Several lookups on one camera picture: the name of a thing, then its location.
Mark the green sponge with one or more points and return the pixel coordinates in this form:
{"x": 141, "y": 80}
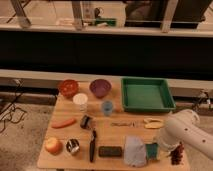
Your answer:
{"x": 152, "y": 150}

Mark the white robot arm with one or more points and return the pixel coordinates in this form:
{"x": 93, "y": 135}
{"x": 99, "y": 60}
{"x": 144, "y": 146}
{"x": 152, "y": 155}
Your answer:
{"x": 183, "y": 127}

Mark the green plastic tray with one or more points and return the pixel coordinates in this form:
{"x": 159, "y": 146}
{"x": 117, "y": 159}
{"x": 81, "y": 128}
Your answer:
{"x": 146, "y": 95}

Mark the dark rectangular sponge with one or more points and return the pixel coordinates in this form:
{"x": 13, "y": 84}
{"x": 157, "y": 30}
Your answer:
{"x": 110, "y": 151}

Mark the purple bowl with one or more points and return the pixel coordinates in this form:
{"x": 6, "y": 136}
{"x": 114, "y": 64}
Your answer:
{"x": 100, "y": 87}

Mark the light blue cup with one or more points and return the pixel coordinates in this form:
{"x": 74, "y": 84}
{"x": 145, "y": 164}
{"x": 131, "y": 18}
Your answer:
{"x": 107, "y": 108}

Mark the white plastic cup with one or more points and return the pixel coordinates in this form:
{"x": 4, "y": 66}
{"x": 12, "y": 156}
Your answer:
{"x": 81, "y": 100}

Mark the red orange bowl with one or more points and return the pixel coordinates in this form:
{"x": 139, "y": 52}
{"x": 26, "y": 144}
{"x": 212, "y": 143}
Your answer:
{"x": 68, "y": 88}

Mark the metal fork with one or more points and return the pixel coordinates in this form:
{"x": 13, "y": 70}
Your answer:
{"x": 131, "y": 124}

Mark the orange carrot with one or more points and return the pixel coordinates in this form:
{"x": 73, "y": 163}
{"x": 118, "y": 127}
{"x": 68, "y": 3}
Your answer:
{"x": 63, "y": 124}

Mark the green box in background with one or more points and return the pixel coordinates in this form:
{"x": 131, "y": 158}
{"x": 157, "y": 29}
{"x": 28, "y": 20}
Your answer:
{"x": 105, "y": 22}

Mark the small metal cup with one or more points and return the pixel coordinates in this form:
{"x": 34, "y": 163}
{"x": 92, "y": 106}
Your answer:
{"x": 73, "y": 146}

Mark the grey blue cloth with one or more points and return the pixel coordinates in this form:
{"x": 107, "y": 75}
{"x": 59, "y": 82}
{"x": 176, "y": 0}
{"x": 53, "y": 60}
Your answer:
{"x": 134, "y": 152}

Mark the red yellow apple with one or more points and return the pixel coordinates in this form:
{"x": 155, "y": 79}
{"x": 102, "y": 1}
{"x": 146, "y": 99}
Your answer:
{"x": 53, "y": 145}

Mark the bunch of red grapes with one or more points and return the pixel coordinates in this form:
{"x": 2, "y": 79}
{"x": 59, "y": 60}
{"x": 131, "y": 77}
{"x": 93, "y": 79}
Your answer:
{"x": 177, "y": 154}

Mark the black handled knife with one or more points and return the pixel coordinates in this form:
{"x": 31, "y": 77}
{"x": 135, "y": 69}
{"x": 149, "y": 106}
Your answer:
{"x": 92, "y": 145}

